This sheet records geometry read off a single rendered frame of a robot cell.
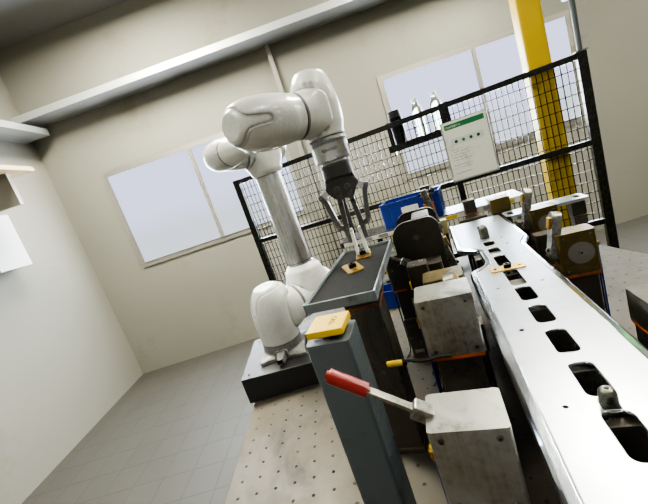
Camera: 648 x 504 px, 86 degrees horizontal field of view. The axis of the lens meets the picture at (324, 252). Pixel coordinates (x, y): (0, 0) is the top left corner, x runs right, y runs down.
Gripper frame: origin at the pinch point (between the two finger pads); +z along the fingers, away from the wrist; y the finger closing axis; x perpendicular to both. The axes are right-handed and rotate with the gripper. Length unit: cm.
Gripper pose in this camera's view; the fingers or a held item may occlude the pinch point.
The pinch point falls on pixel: (359, 240)
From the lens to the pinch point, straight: 88.5
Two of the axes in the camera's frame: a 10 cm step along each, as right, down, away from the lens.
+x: 1.0, -2.3, 9.7
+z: 3.1, 9.3, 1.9
